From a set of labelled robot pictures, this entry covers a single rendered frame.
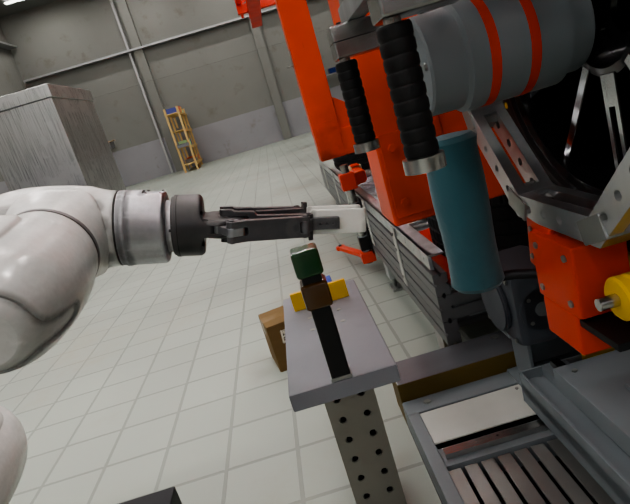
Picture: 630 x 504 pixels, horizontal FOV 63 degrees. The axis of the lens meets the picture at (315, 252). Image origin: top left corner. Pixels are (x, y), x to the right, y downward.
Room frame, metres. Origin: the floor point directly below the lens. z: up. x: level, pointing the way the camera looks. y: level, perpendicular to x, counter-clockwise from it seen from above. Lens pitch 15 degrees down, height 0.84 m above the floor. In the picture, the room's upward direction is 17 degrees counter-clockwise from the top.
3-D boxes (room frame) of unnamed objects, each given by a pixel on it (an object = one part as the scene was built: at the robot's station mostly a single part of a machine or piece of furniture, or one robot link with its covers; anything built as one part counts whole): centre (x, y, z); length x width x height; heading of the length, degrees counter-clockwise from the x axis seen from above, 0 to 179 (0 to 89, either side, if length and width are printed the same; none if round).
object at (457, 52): (0.71, -0.30, 0.85); 0.21 x 0.14 x 0.14; 90
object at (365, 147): (0.88, -0.13, 0.83); 0.04 x 0.04 x 0.16
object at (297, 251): (0.72, 0.02, 0.64); 0.04 x 0.04 x 0.04; 0
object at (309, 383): (0.91, 0.02, 0.44); 0.43 x 0.17 x 0.03; 0
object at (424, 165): (0.54, -0.14, 0.83); 0.04 x 0.04 x 0.16
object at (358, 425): (0.94, 0.02, 0.21); 0.10 x 0.10 x 0.42; 0
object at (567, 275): (0.71, -0.41, 0.48); 0.16 x 0.12 x 0.17; 90
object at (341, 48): (0.88, -0.16, 0.93); 0.09 x 0.05 x 0.05; 90
